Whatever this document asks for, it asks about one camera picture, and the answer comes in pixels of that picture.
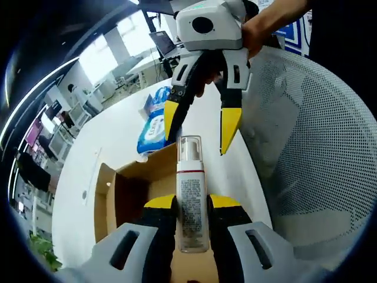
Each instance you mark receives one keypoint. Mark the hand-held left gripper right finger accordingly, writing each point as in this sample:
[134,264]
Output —
[226,215]

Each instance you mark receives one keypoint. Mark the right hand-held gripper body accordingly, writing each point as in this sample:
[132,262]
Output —
[218,32]

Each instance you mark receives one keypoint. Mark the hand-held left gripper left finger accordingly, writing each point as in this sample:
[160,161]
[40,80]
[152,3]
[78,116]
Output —
[159,224]

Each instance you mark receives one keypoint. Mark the blue white-label wipes pack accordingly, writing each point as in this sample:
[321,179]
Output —
[153,132]

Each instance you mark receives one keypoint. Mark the white pump bottle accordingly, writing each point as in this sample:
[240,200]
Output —
[193,191]

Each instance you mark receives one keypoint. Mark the brown cardboard shoe box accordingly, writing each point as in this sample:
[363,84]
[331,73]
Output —
[162,171]

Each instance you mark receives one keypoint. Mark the person's right hand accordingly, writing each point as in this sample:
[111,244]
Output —
[254,35]

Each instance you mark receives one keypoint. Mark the dark computer monitor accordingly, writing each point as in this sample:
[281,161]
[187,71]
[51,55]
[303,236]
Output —
[163,42]

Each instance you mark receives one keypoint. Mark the grey mesh office chair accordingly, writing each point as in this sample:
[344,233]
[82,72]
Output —
[318,132]

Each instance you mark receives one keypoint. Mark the white office chair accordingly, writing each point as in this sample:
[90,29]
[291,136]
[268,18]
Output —
[80,114]
[60,144]

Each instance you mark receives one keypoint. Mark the person's dark shirt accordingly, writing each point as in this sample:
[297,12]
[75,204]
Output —
[347,35]

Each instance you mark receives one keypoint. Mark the linear ceiling light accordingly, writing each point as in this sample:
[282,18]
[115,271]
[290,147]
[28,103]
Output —
[44,81]

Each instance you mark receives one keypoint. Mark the purple display screen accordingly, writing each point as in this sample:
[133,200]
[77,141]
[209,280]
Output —
[33,132]

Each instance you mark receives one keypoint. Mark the blue wall poster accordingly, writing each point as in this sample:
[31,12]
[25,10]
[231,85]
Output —
[294,38]

